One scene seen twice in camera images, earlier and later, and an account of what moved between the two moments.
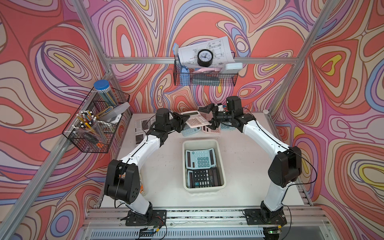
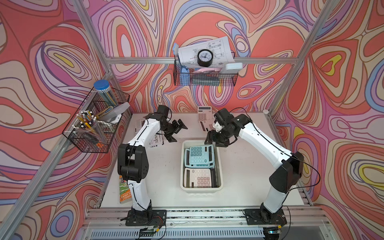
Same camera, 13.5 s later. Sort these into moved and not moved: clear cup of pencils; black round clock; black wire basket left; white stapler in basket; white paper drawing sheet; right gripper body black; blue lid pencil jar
Moved: right gripper body black
Not moved: black wire basket left; white paper drawing sheet; blue lid pencil jar; black round clock; white stapler in basket; clear cup of pencils
